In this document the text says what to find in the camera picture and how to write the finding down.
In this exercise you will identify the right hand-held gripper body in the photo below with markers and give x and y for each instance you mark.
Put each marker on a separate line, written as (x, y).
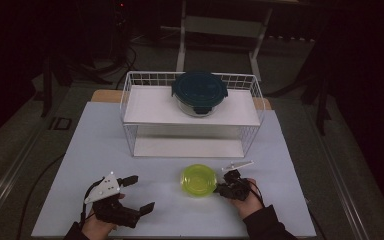
(236, 190)

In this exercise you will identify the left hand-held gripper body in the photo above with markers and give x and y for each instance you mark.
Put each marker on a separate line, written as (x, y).
(105, 190)

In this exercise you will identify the yellow-green plastic bowl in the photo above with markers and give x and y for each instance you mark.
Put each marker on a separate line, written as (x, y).
(198, 180)

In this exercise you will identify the glass container with dark lid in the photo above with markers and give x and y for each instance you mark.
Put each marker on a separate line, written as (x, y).
(199, 90)

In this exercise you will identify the person's right hand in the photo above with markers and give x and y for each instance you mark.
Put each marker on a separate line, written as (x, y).
(250, 206)

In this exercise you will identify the person's left hand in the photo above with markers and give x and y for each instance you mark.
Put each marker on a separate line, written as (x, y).
(96, 228)

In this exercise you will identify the pale table cover sheet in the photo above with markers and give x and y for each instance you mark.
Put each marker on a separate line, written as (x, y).
(180, 216)

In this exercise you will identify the floor socket plate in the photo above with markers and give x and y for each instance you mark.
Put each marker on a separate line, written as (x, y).
(60, 123)

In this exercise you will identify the black stand leg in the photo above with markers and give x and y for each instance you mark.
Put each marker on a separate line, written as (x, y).
(46, 86)
(321, 100)

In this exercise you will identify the metal floor rail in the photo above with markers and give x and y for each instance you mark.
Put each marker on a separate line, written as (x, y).
(10, 170)
(343, 173)

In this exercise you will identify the white metal stand frame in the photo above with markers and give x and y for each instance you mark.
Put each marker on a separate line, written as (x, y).
(181, 50)

